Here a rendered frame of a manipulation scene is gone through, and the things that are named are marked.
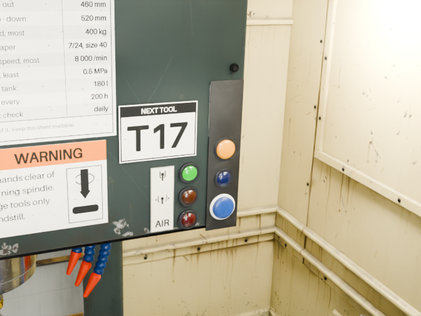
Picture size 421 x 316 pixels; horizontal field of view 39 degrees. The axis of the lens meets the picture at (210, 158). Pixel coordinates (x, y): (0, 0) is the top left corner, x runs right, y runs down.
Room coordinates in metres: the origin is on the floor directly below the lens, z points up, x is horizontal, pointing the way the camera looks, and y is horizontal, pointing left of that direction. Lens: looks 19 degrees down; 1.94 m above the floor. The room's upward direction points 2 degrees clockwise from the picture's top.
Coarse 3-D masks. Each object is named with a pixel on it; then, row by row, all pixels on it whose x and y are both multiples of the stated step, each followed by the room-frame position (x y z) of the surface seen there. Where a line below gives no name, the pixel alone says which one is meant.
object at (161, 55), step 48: (144, 0) 0.68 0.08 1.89; (192, 0) 0.70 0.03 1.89; (240, 0) 0.73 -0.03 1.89; (144, 48) 0.68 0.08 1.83; (192, 48) 0.70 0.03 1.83; (240, 48) 0.73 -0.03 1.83; (144, 96) 0.68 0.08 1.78; (192, 96) 0.70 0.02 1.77; (48, 144) 0.63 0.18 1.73; (144, 192) 0.68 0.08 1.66; (0, 240) 0.61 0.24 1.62; (48, 240) 0.63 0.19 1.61; (96, 240) 0.65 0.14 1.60
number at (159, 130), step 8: (152, 120) 0.68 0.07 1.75; (160, 120) 0.69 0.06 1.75; (168, 120) 0.69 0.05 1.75; (176, 120) 0.69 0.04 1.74; (184, 120) 0.70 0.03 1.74; (152, 128) 0.68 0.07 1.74; (160, 128) 0.69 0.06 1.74; (168, 128) 0.69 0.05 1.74; (176, 128) 0.69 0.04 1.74; (184, 128) 0.70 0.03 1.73; (152, 136) 0.68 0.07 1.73; (160, 136) 0.69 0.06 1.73; (168, 136) 0.69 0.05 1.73; (176, 136) 0.69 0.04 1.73; (184, 136) 0.70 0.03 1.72; (152, 144) 0.68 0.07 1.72; (160, 144) 0.69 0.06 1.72; (168, 144) 0.69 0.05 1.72; (176, 144) 0.69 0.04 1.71; (184, 144) 0.70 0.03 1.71; (152, 152) 0.68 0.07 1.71; (160, 152) 0.69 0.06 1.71; (168, 152) 0.69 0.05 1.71
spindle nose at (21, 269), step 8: (24, 256) 0.76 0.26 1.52; (32, 256) 0.78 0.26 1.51; (0, 264) 0.73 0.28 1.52; (8, 264) 0.73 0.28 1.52; (16, 264) 0.75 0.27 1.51; (24, 264) 0.76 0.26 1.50; (32, 264) 0.78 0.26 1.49; (0, 272) 0.73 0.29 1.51; (8, 272) 0.73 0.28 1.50; (16, 272) 0.74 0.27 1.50; (24, 272) 0.76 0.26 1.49; (32, 272) 0.78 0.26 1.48; (0, 280) 0.73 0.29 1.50; (8, 280) 0.73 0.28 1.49; (16, 280) 0.75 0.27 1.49; (24, 280) 0.76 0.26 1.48; (0, 288) 0.73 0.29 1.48; (8, 288) 0.73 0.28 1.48
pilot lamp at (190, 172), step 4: (188, 168) 0.70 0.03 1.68; (192, 168) 0.70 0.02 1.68; (184, 172) 0.69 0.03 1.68; (188, 172) 0.69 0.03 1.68; (192, 172) 0.70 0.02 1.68; (196, 172) 0.70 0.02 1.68; (184, 176) 0.69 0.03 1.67; (188, 176) 0.69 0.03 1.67; (192, 176) 0.70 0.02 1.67; (188, 180) 0.70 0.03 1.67
